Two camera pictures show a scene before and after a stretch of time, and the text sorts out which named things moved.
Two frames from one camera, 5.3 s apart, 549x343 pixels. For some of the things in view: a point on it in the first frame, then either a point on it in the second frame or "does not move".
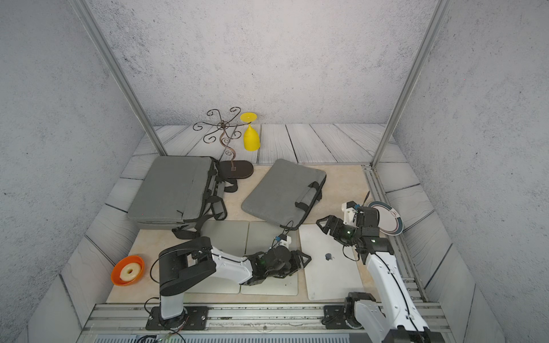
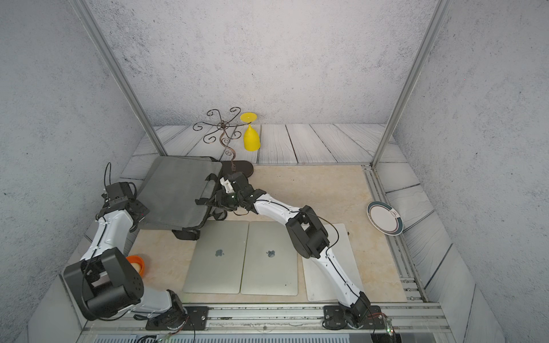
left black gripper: [297, 261] to [141, 209]
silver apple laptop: [229, 236] does not move
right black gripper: [335, 230] to [220, 200]
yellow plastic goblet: [251, 138] does not move
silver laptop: [260, 236] does not move
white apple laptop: [332, 272] does not move
